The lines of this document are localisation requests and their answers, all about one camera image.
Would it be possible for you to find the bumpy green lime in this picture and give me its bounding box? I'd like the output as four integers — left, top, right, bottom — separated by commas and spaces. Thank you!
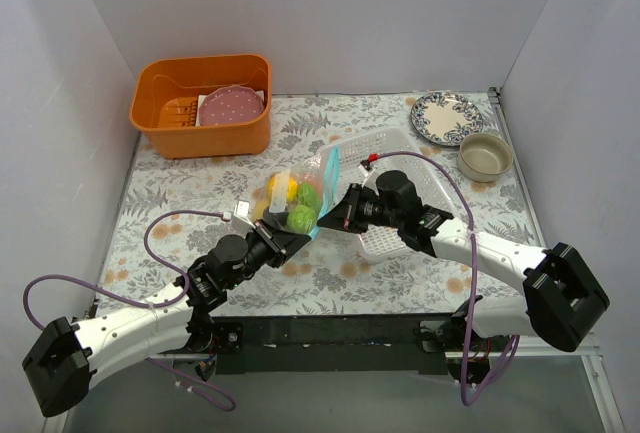
286, 204, 317, 235

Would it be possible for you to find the green avocado half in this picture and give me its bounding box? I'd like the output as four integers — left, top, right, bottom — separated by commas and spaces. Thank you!
296, 182, 323, 211

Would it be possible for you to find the clear zip top bag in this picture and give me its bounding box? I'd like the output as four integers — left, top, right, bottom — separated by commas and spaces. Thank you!
251, 148, 340, 239

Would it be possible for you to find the yellow lemon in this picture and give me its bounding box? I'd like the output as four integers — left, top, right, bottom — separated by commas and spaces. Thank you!
267, 175, 298, 202

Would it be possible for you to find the orange tangerine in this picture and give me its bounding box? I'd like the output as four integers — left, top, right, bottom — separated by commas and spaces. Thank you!
299, 172, 322, 188

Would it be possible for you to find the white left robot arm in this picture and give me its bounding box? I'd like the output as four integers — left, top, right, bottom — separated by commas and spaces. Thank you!
22, 221, 312, 418

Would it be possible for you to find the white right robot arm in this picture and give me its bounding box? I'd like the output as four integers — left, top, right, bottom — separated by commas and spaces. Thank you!
317, 170, 610, 352

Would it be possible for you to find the white perforated plastic basket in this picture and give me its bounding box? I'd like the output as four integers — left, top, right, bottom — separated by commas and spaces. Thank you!
318, 127, 457, 263

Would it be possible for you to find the beige ceramic bowl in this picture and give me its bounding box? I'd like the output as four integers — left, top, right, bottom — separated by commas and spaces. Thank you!
457, 133, 514, 183

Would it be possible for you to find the blue floral ceramic plate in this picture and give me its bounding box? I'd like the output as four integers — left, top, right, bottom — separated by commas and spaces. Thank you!
410, 91, 484, 147

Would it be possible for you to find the pink polka dot plate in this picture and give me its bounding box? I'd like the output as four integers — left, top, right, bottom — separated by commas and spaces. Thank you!
197, 85, 265, 126

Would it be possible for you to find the orange dish rack insert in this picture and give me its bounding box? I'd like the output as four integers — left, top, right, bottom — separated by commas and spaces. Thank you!
157, 96, 198, 129

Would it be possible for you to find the orange plastic tub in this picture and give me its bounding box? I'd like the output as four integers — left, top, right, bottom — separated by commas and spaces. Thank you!
130, 54, 271, 159

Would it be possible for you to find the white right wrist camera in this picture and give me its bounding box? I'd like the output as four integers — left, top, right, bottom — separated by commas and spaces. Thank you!
358, 154, 380, 191

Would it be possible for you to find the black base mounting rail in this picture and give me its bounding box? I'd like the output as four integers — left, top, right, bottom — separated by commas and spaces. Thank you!
154, 312, 501, 379

